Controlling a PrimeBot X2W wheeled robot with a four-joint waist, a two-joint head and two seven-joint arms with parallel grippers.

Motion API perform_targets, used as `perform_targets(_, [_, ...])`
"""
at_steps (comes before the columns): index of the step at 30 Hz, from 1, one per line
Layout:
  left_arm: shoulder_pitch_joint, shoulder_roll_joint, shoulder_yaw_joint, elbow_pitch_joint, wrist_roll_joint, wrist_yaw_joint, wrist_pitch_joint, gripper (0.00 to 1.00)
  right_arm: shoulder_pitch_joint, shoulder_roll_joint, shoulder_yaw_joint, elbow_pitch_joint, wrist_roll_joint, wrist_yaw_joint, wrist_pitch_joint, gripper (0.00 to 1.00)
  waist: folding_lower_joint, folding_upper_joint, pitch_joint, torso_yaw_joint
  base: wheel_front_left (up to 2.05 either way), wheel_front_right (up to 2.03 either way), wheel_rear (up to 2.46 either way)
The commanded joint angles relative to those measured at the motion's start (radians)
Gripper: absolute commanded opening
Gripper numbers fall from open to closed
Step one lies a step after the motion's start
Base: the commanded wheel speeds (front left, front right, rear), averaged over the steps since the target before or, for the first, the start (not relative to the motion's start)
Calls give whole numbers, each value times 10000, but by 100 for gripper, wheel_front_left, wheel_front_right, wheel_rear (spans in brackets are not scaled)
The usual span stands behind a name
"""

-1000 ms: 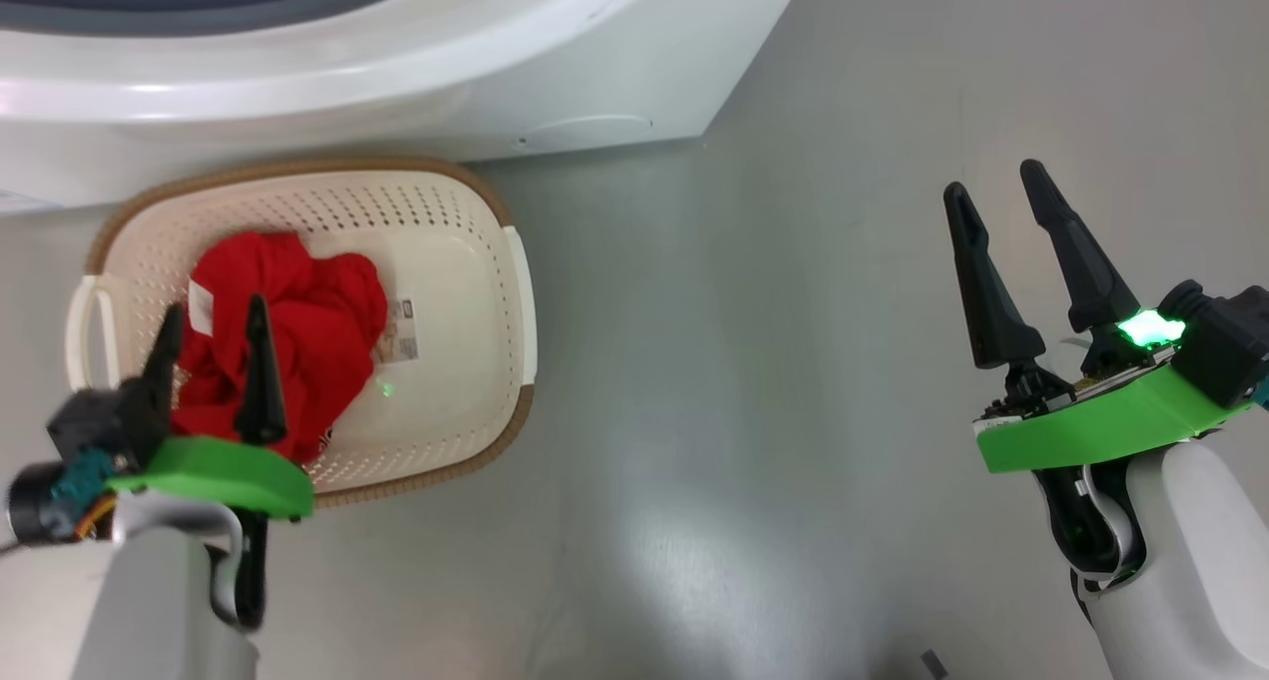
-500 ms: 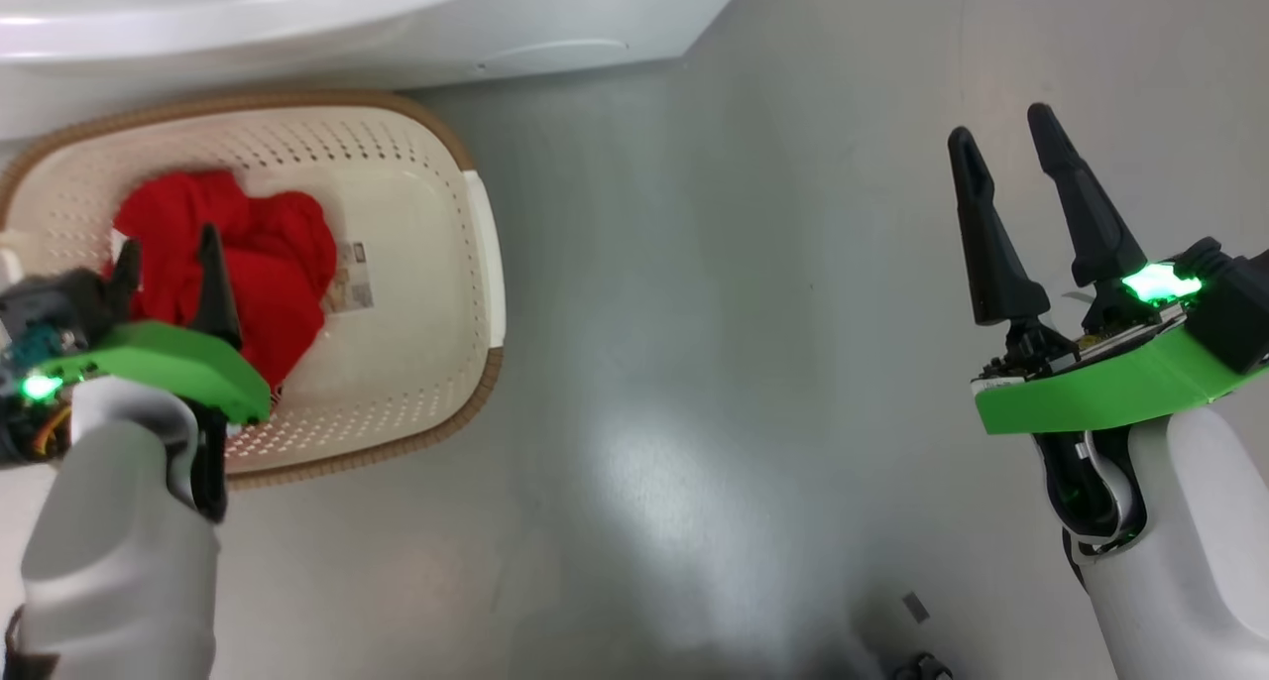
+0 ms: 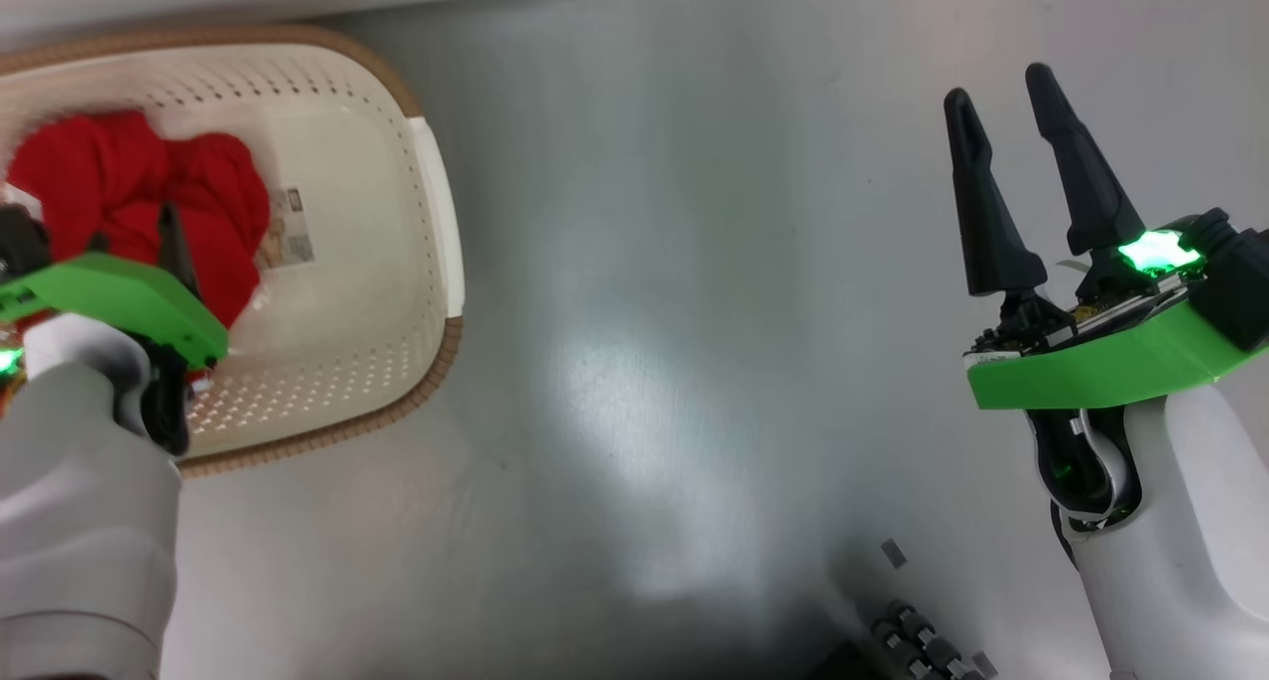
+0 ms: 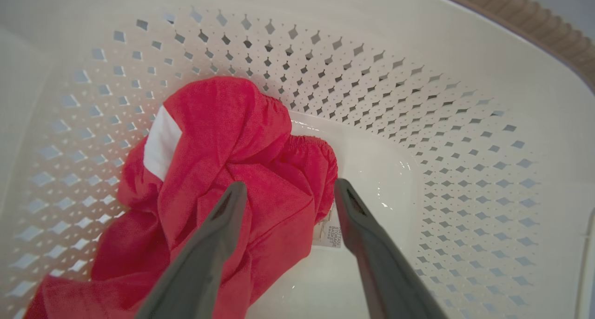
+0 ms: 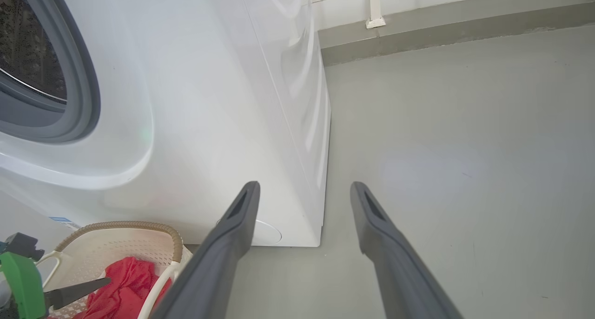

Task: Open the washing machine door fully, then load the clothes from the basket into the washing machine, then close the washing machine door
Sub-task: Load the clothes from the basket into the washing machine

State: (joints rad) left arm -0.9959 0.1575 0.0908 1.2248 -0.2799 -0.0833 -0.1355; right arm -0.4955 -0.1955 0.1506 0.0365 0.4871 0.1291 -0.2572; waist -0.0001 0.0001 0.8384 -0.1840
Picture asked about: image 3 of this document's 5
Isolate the paper label inside basket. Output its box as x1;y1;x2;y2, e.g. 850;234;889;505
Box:
260;184;316;268

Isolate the red garment with white stripes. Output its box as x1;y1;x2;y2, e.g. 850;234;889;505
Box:
5;110;271;384

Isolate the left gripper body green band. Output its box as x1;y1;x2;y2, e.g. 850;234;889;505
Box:
0;254;231;369

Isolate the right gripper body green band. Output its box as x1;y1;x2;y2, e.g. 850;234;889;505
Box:
965;226;1269;410

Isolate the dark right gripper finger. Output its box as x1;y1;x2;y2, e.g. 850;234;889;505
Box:
943;87;1049;297
1025;62;1148;257

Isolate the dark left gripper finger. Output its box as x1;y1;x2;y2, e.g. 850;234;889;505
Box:
157;201;204;299

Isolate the cream perforated basket brown rim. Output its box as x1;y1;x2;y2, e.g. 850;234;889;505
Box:
0;24;466;479

